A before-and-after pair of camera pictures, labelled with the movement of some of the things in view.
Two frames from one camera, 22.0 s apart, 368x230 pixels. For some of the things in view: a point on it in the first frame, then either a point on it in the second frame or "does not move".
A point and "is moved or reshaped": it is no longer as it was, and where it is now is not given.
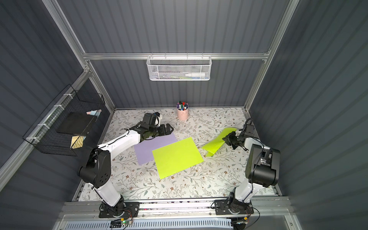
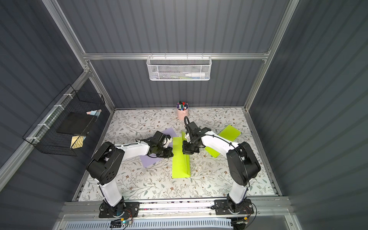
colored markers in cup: x=182 y=106 does not move
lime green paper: x=213 y=146 does not move
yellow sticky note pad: x=77 y=142 does not move
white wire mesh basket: x=179 y=68 does not move
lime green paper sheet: x=176 y=157 is moved or reshaped
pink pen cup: x=182 y=115 does not move
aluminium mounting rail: x=82 y=210 does not move
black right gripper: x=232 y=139 -> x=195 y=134
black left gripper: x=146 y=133 -> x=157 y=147
